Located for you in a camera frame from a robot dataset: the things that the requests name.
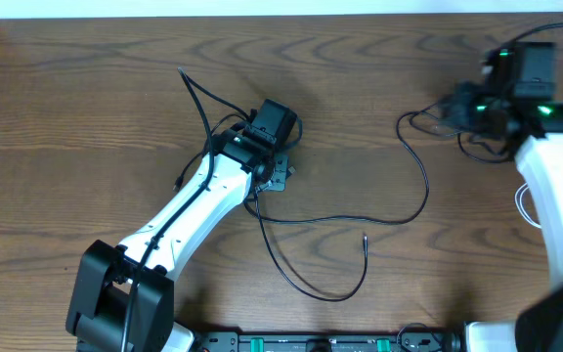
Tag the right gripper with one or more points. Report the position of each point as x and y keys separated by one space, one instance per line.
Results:
x=453 y=112

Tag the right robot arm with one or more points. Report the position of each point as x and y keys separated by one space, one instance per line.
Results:
x=515 y=105

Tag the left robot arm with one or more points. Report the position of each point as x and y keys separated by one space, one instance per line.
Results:
x=123 y=297

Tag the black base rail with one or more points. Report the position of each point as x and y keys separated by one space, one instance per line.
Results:
x=414 y=337

